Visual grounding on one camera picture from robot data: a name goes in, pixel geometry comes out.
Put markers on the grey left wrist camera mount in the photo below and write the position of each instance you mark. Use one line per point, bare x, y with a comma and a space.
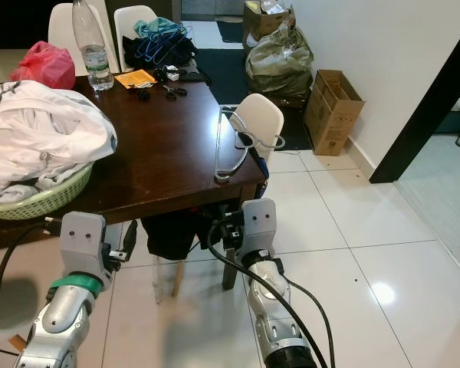
83, 238

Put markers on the red plastic bag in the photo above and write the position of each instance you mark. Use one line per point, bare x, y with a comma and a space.
42, 65

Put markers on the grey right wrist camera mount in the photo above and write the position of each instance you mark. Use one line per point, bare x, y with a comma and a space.
259, 222

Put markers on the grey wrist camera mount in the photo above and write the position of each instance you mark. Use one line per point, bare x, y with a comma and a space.
83, 238
259, 222

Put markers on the green plastic laundry basket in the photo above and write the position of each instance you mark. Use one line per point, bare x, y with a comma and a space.
46, 203

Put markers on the black scissors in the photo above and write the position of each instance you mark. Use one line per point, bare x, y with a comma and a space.
176, 91

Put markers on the white clothes pile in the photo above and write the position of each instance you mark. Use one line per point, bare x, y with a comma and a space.
46, 130

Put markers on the small black object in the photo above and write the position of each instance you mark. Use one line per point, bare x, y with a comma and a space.
145, 95

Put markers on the olive garbage bag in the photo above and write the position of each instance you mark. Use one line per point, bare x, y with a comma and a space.
280, 61

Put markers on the brown paper bag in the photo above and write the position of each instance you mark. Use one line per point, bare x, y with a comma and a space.
264, 19

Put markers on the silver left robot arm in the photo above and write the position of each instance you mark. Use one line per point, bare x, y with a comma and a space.
61, 322

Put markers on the blue hanger bundle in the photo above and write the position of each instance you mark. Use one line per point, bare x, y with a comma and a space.
157, 47

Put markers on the black door frame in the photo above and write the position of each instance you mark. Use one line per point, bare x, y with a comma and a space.
422, 138

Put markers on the teal cloth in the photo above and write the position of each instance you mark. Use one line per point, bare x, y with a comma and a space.
157, 28

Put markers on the white plastic chair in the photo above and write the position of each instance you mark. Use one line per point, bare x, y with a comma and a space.
261, 115
61, 31
126, 23

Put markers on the orange booklet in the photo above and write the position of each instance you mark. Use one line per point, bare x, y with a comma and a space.
135, 78

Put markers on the small white black device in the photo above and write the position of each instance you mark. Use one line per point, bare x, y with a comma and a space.
169, 73

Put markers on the black clothing pile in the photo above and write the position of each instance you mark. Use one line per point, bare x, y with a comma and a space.
184, 52

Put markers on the brown cardboard box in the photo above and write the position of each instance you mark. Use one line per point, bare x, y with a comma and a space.
333, 115

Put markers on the clear plastic water bottle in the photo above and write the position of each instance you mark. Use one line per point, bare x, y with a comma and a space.
93, 57

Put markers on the black bundle with red marks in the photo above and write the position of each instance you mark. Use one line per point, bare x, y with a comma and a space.
176, 234

